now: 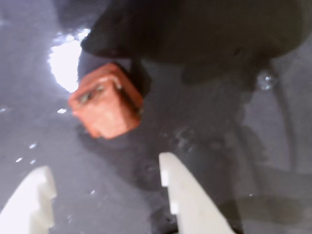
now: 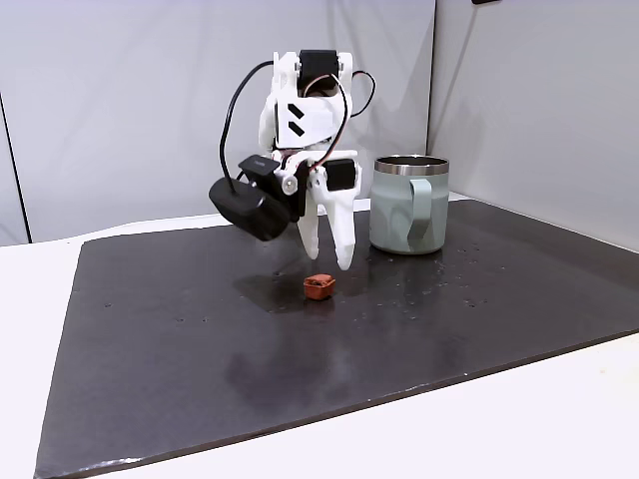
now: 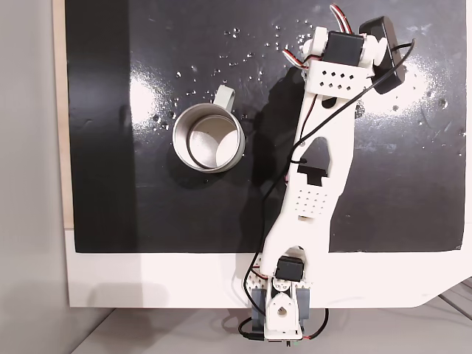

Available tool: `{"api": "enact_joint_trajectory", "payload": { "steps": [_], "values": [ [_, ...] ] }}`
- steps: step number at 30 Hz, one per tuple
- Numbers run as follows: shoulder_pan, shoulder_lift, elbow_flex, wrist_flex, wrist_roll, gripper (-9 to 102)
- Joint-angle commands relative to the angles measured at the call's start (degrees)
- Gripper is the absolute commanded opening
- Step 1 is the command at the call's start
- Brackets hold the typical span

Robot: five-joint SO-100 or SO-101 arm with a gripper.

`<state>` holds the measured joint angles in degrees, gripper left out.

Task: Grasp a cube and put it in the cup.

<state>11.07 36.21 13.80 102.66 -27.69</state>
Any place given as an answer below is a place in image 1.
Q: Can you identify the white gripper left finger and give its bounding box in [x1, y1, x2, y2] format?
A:
[0, 165, 57, 234]

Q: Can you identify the black table mat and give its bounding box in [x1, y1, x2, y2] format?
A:
[0, 0, 312, 234]

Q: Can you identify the red cube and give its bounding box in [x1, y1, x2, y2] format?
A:
[67, 62, 144, 140]

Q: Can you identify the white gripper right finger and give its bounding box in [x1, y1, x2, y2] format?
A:
[158, 152, 235, 234]

